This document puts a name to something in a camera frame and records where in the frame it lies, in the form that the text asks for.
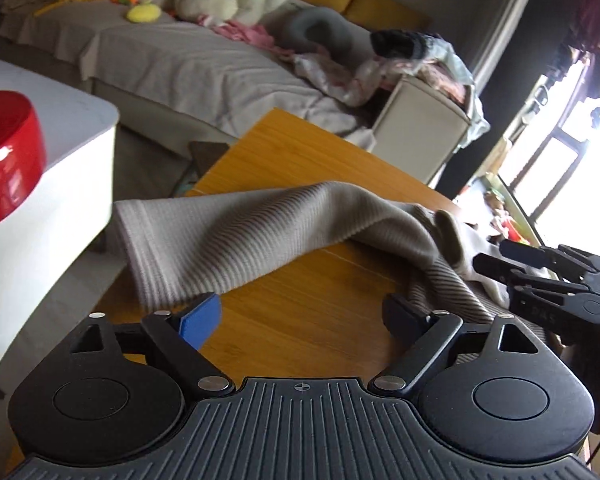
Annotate floral pink blanket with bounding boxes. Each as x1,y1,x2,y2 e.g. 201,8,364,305
292,45,396,106

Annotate dark curtain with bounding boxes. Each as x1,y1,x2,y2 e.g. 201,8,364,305
475,35,581,136

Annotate colourful toys by window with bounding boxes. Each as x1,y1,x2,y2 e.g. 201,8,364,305
480,185,531,246

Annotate white coffee table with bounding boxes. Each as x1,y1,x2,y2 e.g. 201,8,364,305
0,57,120,391

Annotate red bowl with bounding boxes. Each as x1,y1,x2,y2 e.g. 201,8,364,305
0,91,47,233

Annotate beige striped knit sweater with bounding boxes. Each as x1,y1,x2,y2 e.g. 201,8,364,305
111,182,561,361

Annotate window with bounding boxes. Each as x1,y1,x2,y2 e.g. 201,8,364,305
500,60,600,261

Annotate grey neck pillow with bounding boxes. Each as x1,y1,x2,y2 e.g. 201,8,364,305
280,7,366,53

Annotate small yellow plush toy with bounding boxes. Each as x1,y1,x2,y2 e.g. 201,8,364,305
126,2,162,24

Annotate pink cloth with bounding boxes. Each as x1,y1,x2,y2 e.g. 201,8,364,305
197,16,293,56

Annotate light blue garment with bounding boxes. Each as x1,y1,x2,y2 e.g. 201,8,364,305
420,35,491,146

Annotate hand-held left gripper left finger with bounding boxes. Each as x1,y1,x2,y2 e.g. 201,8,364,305
69,292,235,401

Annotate pink clothes pile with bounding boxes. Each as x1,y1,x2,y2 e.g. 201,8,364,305
410,57,468,103

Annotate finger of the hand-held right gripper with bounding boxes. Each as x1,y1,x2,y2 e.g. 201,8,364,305
472,254,589,330
499,240,594,279

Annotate black and white garment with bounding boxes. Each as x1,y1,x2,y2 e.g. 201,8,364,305
370,30,448,58

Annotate grey covered sofa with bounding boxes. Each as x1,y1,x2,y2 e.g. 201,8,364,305
0,0,481,186

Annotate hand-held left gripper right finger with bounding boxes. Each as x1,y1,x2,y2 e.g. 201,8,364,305
369,293,542,397

